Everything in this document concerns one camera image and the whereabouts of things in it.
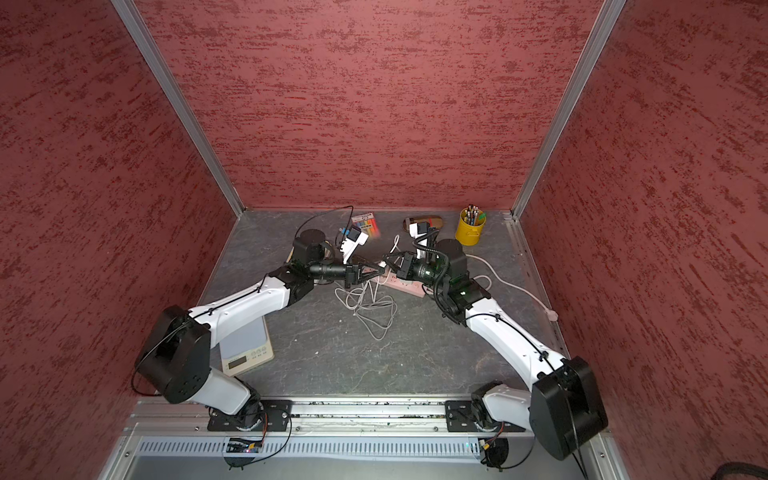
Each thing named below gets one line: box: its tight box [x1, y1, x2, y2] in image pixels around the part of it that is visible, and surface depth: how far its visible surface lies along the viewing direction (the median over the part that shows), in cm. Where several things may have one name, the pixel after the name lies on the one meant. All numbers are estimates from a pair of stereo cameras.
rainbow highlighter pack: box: [351, 212, 381, 238], surface depth 120 cm
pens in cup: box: [462, 204, 486, 226], surface depth 100 cm
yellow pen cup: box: [455, 207, 486, 247], surface depth 105 cm
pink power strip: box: [370, 269, 426, 298], surface depth 98 cm
